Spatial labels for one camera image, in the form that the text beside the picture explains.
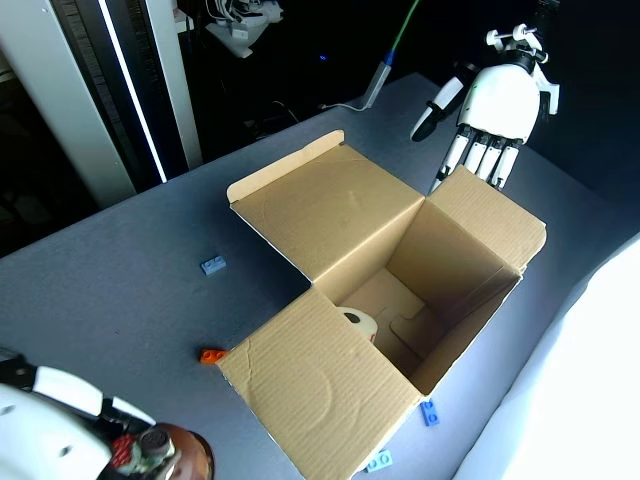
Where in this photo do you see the white-sided cardboard box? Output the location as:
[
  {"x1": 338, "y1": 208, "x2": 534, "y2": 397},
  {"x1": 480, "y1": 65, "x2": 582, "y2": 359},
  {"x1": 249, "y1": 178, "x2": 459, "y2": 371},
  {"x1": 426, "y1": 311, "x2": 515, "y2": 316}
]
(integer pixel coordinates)
[{"x1": 225, "y1": 129, "x2": 548, "y2": 480}]

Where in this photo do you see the red white mushroom toy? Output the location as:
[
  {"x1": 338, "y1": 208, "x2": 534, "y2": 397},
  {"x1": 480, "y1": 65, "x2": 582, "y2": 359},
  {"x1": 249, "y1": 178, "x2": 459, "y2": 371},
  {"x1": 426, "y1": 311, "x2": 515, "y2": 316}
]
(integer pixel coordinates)
[{"x1": 341, "y1": 307, "x2": 380, "y2": 346}]

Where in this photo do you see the brown chocolate cupcake toy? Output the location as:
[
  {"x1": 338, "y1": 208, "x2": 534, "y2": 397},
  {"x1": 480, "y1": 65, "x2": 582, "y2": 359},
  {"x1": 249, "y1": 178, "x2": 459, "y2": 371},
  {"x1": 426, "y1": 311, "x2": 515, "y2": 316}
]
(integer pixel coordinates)
[{"x1": 108, "y1": 422, "x2": 216, "y2": 480}]

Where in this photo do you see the grey adapter with blue plug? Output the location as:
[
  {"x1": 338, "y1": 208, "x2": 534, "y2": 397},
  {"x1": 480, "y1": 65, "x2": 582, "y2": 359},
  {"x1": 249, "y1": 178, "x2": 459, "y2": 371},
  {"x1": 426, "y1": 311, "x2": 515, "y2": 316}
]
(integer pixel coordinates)
[{"x1": 360, "y1": 48, "x2": 396, "y2": 110}]

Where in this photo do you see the white plastic parts pile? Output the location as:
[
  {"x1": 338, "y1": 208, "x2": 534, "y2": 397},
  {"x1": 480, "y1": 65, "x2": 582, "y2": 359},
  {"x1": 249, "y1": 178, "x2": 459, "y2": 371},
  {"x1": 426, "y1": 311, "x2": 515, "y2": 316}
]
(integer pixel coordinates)
[{"x1": 204, "y1": 0, "x2": 286, "y2": 60}]

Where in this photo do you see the white backdrop sheet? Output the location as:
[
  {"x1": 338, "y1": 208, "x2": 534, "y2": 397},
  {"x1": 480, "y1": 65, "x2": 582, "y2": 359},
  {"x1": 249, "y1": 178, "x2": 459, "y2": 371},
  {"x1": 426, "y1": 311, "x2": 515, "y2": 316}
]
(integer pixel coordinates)
[{"x1": 452, "y1": 239, "x2": 640, "y2": 480}]

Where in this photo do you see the light blue toy brick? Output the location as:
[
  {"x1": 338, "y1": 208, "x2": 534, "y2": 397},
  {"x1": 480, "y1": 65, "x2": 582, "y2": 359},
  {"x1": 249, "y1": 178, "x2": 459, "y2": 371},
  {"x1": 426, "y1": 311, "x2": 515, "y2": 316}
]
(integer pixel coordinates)
[
  {"x1": 199, "y1": 254, "x2": 227, "y2": 277},
  {"x1": 364, "y1": 448, "x2": 395, "y2": 474}
]

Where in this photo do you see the narrow white pillar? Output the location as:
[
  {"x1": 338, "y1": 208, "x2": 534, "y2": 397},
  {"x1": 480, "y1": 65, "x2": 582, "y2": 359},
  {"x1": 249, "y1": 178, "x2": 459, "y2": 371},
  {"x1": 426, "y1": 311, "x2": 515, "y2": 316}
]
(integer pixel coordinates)
[{"x1": 144, "y1": 0, "x2": 204, "y2": 171}]

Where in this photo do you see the white LED light strip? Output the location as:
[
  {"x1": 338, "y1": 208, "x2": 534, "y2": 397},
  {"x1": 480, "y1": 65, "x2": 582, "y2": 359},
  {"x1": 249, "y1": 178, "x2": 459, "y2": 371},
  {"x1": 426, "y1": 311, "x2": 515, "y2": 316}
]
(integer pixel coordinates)
[{"x1": 97, "y1": 0, "x2": 169, "y2": 185}]

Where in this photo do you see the orange two-stud toy brick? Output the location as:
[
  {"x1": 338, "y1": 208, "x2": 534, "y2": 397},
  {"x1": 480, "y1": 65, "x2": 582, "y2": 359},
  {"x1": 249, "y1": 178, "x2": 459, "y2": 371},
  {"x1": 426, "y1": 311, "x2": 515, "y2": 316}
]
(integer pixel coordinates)
[{"x1": 198, "y1": 346, "x2": 230, "y2": 366}]

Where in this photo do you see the grey table cloth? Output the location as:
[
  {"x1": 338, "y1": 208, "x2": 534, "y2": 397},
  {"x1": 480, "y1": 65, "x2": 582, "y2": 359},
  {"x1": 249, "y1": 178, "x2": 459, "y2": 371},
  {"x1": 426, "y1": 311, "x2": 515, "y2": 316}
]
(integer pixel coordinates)
[{"x1": 0, "y1": 72, "x2": 640, "y2": 480}]

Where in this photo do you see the wide white pillar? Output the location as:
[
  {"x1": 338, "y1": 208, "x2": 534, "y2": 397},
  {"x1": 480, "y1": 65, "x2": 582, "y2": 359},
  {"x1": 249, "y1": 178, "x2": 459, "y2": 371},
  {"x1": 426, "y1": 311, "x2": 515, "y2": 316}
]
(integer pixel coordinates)
[{"x1": 0, "y1": 0, "x2": 137, "y2": 210}]

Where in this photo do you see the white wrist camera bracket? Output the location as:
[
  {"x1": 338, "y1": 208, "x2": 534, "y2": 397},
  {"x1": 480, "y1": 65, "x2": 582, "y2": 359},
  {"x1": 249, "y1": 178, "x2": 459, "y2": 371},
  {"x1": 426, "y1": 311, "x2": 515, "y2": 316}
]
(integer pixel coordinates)
[{"x1": 533, "y1": 62, "x2": 561, "y2": 117}]

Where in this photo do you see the green cable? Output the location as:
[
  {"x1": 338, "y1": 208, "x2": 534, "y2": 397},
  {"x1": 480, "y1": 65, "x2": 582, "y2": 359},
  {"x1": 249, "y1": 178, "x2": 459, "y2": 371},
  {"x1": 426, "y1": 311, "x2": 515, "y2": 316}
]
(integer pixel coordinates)
[{"x1": 389, "y1": 0, "x2": 422, "y2": 54}]

